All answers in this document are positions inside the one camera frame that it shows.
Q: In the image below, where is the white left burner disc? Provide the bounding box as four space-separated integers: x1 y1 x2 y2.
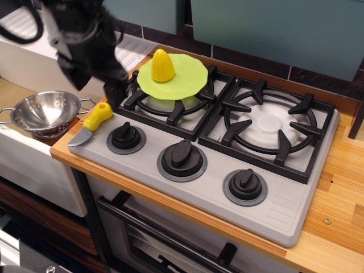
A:
137 96 208 117

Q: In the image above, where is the black right stove knob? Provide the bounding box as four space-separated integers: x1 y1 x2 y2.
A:
222 168 268 207

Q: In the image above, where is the black left burner grate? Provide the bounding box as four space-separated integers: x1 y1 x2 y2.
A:
116 65 236 141

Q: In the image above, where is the white right burner disc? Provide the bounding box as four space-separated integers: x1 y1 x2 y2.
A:
230 102 303 149

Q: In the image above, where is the black middle stove knob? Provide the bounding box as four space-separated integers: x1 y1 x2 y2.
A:
157 139 208 183

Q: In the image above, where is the steel colander with handles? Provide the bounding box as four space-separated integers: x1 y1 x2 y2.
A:
1 91 95 140

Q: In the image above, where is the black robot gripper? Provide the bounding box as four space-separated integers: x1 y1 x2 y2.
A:
41 1 131 111

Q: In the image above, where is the dark wooden post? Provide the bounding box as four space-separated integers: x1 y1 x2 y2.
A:
348 101 363 139

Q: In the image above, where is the green round toy plate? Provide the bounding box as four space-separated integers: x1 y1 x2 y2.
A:
137 53 208 100

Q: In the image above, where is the grey toy stove top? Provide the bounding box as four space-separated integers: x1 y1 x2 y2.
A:
69 66 340 246

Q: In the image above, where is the yellow toy corn cob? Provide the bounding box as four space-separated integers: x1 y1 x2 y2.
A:
151 49 175 82

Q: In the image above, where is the white toy sink unit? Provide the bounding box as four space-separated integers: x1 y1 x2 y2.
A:
0 6 159 218

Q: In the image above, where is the black left stove knob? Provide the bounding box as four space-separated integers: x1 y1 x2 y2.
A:
107 122 146 155

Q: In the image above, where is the black stove knob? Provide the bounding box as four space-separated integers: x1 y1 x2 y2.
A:
157 139 208 183
107 122 146 155
222 168 268 207

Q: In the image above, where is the white burner disc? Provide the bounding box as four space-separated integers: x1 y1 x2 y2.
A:
230 102 303 149
137 96 208 117

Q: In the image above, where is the black braided cable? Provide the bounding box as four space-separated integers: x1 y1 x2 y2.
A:
0 0 45 45

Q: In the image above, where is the yellow handled toy knife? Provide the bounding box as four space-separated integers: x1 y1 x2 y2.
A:
67 102 113 147

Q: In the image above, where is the black burner grate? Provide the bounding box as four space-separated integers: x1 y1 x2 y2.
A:
198 78 340 184
116 65 236 141

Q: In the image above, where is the black right burner grate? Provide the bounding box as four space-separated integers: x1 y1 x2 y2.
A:
198 78 340 184

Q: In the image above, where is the toy oven door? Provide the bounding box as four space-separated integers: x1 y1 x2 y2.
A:
96 191 259 272

